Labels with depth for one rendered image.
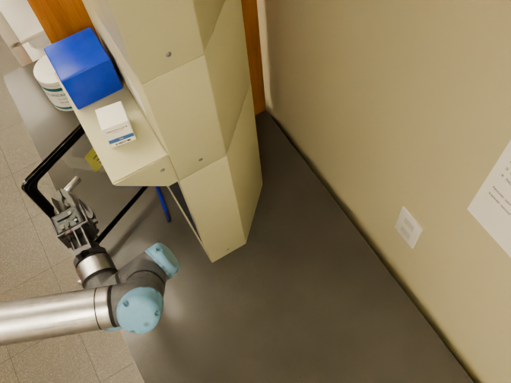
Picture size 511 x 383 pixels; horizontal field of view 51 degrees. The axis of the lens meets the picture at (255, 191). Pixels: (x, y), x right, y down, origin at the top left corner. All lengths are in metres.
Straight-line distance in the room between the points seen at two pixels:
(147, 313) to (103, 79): 0.45
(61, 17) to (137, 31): 0.44
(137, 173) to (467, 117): 0.58
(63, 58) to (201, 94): 0.30
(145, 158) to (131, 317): 0.29
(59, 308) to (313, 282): 0.73
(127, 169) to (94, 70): 0.20
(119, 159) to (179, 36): 0.31
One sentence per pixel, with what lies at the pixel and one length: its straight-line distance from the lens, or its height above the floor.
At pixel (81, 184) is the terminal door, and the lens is 1.36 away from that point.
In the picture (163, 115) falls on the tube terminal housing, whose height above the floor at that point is 1.62.
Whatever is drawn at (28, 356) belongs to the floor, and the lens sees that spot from 2.66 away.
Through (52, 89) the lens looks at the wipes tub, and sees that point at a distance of 1.82.
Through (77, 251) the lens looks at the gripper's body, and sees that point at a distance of 1.15.
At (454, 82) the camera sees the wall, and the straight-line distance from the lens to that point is 0.92.
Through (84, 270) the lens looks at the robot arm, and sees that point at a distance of 1.15.
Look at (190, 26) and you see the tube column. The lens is 0.82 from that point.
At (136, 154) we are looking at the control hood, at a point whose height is 1.51.
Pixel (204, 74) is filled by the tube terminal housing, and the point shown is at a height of 1.67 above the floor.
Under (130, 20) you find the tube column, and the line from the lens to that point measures 0.77.
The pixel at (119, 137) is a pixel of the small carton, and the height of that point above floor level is 1.53.
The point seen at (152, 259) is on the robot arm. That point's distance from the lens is 1.07.
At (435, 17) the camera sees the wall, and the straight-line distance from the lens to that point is 0.89.
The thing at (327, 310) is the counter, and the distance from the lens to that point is 1.46.
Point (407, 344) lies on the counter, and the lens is 1.46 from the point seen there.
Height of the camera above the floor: 2.34
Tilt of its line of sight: 62 degrees down
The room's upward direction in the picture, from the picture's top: 8 degrees counter-clockwise
